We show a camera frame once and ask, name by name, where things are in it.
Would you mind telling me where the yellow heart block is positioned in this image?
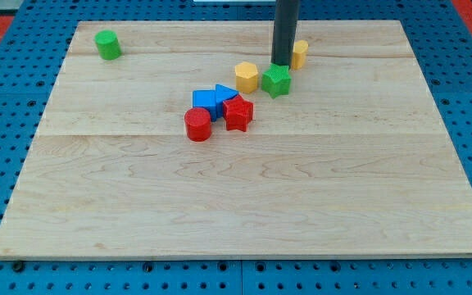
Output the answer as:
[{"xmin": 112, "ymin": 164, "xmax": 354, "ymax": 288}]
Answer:
[{"xmin": 291, "ymin": 40, "xmax": 309, "ymax": 70}]

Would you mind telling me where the red star block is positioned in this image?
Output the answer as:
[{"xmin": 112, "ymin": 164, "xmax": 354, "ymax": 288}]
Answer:
[{"xmin": 223, "ymin": 94, "xmax": 254, "ymax": 132}]

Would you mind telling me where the green star block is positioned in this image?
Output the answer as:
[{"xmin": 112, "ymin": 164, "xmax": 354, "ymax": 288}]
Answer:
[{"xmin": 261, "ymin": 63, "xmax": 292, "ymax": 98}]

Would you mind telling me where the red cylinder block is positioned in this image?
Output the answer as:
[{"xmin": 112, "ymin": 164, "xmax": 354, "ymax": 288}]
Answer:
[{"xmin": 184, "ymin": 107, "xmax": 211, "ymax": 142}]

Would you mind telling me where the blue triangle block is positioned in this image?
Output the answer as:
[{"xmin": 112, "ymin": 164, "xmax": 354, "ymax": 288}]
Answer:
[{"xmin": 215, "ymin": 84, "xmax": 238, "ymax": 118}]

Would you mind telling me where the light wooden board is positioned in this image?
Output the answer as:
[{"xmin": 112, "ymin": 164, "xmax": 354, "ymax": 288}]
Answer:
[{"xmin": 0, "ymin": 20, "xmax": 472, "ymax": 261}]

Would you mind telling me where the blue cube block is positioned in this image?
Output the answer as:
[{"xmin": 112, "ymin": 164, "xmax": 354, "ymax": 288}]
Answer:
[{"xmin": 192, "ymin": 89, "xmax": 217, "ymax": 122}]

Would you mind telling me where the yellow hexagon block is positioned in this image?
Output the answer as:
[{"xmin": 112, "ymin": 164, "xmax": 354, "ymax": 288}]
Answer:
[{"xmin": 234, "ymin": 61, "xmax": 258, "ymax": 93}]

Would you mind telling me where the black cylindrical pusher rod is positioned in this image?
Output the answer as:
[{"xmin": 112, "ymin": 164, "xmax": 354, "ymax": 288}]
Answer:
[{"xmin": 270, "ymin": 0, "xmax": 301, "ymax": 66}]

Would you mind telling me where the green cylinder block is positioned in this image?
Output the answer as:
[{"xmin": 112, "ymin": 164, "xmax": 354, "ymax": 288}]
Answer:
[{"xmin": 94, "ymin": 29, "xmax": 122, "ymax": 61}]

